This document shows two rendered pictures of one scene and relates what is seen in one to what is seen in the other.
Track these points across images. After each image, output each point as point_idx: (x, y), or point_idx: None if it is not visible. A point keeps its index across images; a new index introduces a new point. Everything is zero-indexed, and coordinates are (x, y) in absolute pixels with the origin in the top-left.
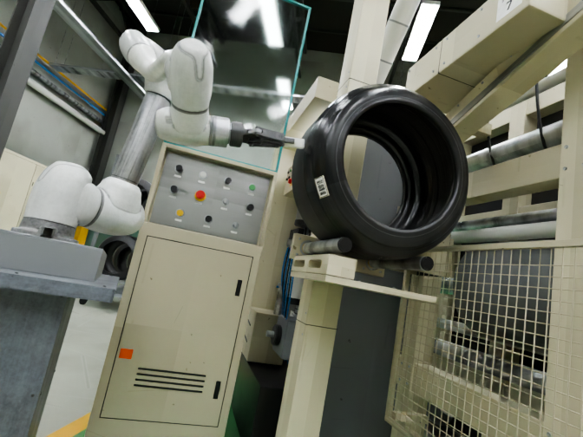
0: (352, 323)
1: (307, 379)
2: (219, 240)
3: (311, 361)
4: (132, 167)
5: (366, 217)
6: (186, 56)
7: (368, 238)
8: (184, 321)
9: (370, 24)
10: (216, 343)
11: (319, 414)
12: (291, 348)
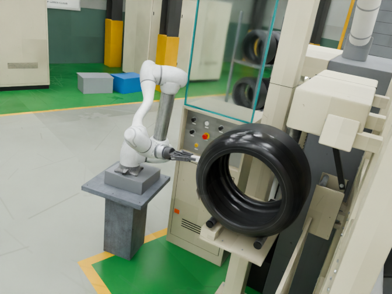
0: (294, 234)
1: (235, 261)
2: None
3: None
4: (159, 133)
5: (218, 214)
6: (126, 141)
7: (221, 224)
8: (199, 203)
9: (291, 30)
10: None
11: (242, 278)
12: None
